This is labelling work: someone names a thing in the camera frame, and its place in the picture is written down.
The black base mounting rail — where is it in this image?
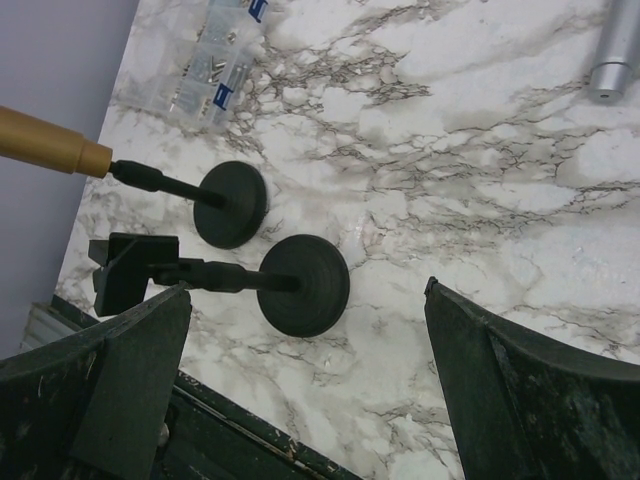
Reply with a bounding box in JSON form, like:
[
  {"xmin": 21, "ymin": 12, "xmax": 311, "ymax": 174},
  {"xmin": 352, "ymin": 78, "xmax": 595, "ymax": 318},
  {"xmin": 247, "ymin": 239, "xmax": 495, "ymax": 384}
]
[{"xmin": 71, "ymin": 311, "xmax": 353, "ymax": 479}]

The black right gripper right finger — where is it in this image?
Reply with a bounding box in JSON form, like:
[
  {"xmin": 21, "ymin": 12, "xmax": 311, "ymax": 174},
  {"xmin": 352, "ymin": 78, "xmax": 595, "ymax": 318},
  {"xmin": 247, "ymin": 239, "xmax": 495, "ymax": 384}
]
[{"xmin": 425, "ymin": 278, "xmax": 639, "ymax": 479}]

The silver mesh-head microphone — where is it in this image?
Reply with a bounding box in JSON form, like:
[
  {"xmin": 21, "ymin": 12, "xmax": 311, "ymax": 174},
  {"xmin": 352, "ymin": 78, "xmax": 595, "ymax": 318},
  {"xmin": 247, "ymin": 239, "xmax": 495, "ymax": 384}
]
[{"xmin": 588, "ymin": 0, "xmax": 639, "ymax": 105}]

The black stand holding gold microphone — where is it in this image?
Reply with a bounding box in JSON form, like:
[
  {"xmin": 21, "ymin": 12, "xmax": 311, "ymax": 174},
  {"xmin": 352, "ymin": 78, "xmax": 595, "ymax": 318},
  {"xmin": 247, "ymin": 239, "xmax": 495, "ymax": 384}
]
[{"xmin": 109, "ymin": 160, "xmax": 268, "ymax": 250}]

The black round-base microphone stand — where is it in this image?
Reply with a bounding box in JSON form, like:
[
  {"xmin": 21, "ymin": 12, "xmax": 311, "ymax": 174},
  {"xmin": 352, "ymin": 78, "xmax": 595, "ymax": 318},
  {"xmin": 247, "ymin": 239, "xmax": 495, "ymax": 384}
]
[{"xmin": 87, "ymin": 231, "xmax": 351, "ymax": 339}]

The clear plastic screw box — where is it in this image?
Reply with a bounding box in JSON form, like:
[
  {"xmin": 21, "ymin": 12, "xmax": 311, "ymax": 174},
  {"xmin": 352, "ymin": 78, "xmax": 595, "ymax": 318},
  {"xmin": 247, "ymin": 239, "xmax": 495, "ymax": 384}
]
[{"xmin": 113, "ymin": 1, "xmax": 270, "ymax": 130}]

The gold microphone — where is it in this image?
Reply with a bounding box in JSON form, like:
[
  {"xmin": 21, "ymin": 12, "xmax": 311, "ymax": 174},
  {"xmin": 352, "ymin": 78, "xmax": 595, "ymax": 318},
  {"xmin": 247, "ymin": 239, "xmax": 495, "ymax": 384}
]
[{"xmin": 1, "ymin": 106, "xmax": 113, "ymax": 178}]

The aluminium extrusion rail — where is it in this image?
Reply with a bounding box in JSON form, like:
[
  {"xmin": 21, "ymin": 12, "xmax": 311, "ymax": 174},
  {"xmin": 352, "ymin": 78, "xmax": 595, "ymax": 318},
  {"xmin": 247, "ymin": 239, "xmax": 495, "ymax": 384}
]
[{"xmin": 19, "ymin": 303, "xmax": 81, "ymax": 354}]

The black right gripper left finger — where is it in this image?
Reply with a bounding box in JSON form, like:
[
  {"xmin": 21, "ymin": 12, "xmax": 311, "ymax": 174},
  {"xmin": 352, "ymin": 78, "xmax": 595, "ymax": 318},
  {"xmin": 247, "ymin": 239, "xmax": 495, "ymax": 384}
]
[{"xmin": 1, "ymin": 286, "xmax": 191, "ymax": 479}]

